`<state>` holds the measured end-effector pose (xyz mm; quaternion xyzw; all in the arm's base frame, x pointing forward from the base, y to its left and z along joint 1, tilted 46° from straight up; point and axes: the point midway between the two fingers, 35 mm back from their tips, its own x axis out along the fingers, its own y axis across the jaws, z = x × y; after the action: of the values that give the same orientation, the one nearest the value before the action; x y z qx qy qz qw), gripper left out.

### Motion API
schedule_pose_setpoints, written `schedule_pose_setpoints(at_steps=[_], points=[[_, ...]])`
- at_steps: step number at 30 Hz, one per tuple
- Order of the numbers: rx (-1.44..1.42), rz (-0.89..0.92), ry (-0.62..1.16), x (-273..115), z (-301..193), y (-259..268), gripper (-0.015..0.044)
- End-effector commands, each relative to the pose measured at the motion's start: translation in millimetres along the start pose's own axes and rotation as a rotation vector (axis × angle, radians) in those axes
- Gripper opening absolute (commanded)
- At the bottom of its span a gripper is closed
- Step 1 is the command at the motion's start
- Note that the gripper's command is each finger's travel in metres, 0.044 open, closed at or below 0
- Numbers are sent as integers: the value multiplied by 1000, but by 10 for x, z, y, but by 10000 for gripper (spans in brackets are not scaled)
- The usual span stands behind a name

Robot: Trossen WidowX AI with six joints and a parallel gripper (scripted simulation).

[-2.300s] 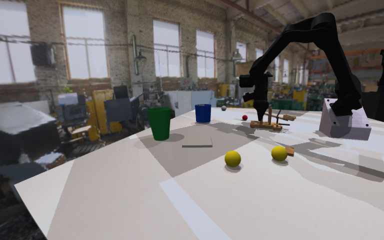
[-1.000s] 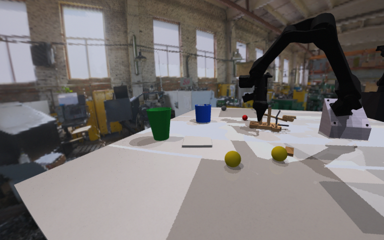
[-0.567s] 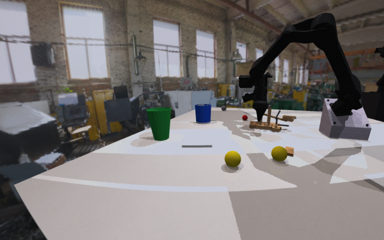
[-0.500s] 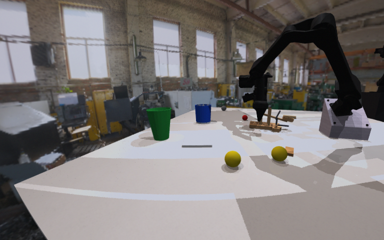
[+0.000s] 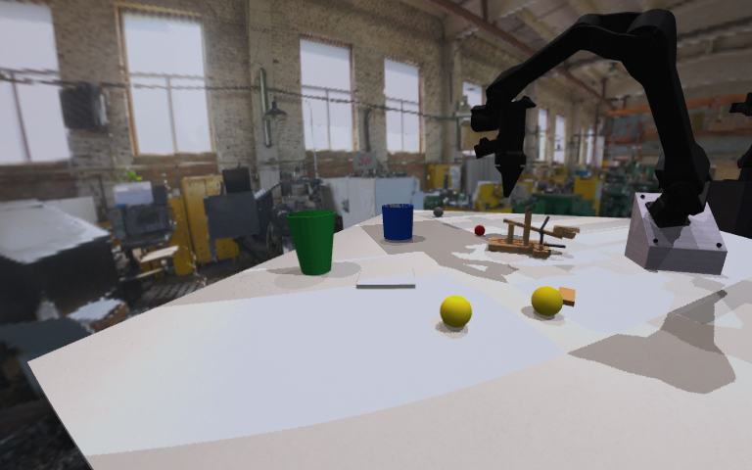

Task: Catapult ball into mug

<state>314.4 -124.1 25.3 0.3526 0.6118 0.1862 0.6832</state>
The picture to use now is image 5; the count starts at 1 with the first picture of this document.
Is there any blue mug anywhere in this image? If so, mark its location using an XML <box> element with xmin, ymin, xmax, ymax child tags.
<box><xmin>382</xmin><ymin>204</ymin><xmax>413</xmax><ymax>243</ymax></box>

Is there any tan rectangular block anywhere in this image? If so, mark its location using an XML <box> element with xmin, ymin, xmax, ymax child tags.
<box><xmin>554</xmin><ymin>225</ymin><xmax>580</xmax><ymax>233</ymax></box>

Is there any dark green cup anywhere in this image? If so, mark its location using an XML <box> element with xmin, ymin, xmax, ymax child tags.
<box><xmin>287</xmin><ymin>210</ymin><xmax>335</xmax><ymax>276</ymax></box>

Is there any yellow ball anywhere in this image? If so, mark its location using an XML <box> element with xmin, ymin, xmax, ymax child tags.
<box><xmin>440</xmin><ymin>295</ymin><xmax>472</xmax><ymax>328</ymax></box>
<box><xmin>531</xmin><ymin>286</ymin><xmax>563</xmax><ymax>316</ymax></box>

